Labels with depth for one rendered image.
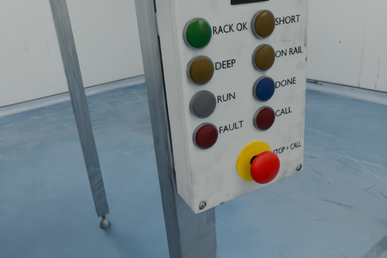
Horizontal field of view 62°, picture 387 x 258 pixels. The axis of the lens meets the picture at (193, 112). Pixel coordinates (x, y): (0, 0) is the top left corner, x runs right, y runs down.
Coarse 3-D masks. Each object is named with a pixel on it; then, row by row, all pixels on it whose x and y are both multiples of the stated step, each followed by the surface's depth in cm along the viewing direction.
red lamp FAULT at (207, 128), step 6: (204, 126) 34; (210, 126) 34; (198, 132) 34; (204, 132) 34; (210, 132) 34; (216, 132) 35; (198, 138) 34; (204, 138) 34; (210, 138) 35; (216, 138) 35; (198, 144) 34; (204, 144) 34; (210, 144) 35
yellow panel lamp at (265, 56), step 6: (264, 48) 35; (270, 48) 35; (258, 54) 35; (264, 54) 35; (270, 54) 35; (258, 60) 35; (264, 60) 35; (270, 60) 36; (258, 66) 35; (264, 66) 35; (270, 66) 36
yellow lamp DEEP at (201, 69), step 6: (198, 60) 32; (204, 60) 32; (192, 66) 31; (198, 66) 32; (204, 66) 32; (210, 66) 32; (192, 72) 32; (198, 72) 32; (204, 72) 32; (210, 72) 32; (192, 78) 32; (198, 78) 32; (204, 78) 32
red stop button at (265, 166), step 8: (264, 152) 37; (272, 152) 37; (256, 160) 37; (264, 160) 36; (272, 160) 37; (256, 168) 36; (264, 168) 37; (272, 168) 37; (256, 176) 37; (264, 176) 37; (272, 176) 38
